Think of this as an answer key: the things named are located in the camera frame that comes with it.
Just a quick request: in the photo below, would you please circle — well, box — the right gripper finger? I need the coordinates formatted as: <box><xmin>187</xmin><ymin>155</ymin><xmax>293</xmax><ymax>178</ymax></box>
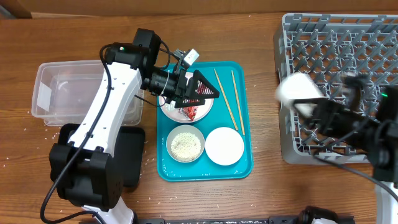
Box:
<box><xmin>293</xmin><ymin>104</ymin><xmax>316</xmax><ymax>119</ymax></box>
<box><xmin>294</xmin><ymin>98</ymin><xmax>326</xmax><ymax>105</ymax></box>

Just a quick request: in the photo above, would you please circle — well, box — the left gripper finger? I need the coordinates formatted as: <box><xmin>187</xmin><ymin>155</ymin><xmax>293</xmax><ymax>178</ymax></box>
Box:
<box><xmin>174</xmin><ymin>98</ymin><xmax>213</xmax><ymax>108</ymax></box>
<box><xmin>185</xmin><ymin>70</ymin><xmax>220</xmax><ymax>100</ymax></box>

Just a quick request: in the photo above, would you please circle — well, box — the red snack wrapper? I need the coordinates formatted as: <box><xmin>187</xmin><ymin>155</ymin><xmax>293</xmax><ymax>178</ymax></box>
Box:
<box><xmin>178</xmin><ymin>82</ymin><xmax>215</xmax><ymax>122</ymax></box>

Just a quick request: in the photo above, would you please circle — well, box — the white paper cup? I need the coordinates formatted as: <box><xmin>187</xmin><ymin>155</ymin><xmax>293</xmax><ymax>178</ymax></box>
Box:
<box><xmin>275</xmin><ymin>72</ymin><xmax>324</xmax><ymax>112</ymax></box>

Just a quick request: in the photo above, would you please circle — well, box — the grey bowl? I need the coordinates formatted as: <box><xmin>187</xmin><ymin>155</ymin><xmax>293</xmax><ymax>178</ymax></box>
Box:
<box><xmin>166</xmin><ymin>125</ymin><xmax>205</xmax><ymax>163</ymax></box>

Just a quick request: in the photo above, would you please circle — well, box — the white rice pile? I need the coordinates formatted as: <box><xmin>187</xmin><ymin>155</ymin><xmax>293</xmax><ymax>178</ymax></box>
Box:
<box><xmin>170</xmin><ymin>133</ymin><xmax>201</xmax><ymax>162</ymax></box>

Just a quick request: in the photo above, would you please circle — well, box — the white bowl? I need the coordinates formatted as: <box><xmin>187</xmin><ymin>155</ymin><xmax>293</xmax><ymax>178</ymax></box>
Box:
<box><xmin>205</xmin><ymin>127</ymin><xmax>244</xmax><ymax>166</ymax></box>

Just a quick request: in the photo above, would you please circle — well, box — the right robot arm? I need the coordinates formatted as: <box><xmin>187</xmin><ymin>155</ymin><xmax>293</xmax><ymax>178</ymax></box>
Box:
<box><xmin>279</xmin><ymin>73</ymin><xmax>397</xmax><ymax>223</ymax></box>

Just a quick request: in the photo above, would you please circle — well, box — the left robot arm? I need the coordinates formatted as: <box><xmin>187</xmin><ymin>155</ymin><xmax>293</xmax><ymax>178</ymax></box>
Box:
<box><xmin>49</xmin><ymin>29</ymin><xmax>220</xmax><ymax>223</ymax></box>

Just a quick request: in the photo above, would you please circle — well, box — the grey dishwasher rack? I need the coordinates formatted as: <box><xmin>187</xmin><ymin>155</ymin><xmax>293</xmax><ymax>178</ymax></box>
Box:
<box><xmin>274</xmin><ymin>13</ymin><xmax>397</xmax><ymax>165</ymax></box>

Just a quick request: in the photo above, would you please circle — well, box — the large white round plate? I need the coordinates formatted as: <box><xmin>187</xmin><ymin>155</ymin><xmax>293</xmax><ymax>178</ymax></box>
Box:
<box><xmin>158</xmin><ymin>72</ymin><xmax>215</xmax><ymax>124</ymax></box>

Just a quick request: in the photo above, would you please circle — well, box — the left wooden chopstick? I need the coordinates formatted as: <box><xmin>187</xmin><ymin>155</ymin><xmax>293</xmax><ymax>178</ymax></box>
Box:
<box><xmin>213</xmin><ymin>68</ymin><xmax>238</xmax><ymax>131</ymax></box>

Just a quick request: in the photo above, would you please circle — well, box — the teal plastic serving tray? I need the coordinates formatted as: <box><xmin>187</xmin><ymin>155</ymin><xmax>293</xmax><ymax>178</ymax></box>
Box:
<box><xmin>156</xmin><ymin>61</ymin><xmax>254</xmax><ymax>182</ymax></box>

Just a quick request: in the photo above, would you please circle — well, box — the black rectangular tray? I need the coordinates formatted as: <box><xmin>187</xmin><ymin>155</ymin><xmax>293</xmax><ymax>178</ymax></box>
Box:
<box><xmin>49</xmin><ymin>123</ymin><xmax>146</xmax><ymax>189</ymax></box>

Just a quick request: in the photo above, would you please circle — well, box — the clear plastic bin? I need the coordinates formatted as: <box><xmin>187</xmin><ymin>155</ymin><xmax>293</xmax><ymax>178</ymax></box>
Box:
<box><xmin>31</xmin><ymin>60</ymin><xmax>144</xmax><ymax>126</ymax></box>

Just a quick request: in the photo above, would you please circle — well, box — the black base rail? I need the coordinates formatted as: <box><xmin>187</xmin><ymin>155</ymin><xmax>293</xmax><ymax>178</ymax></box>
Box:
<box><xmin>133</xmin><ymin>215</ymin><xmax>355</xmax><ymax>224</ymax></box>

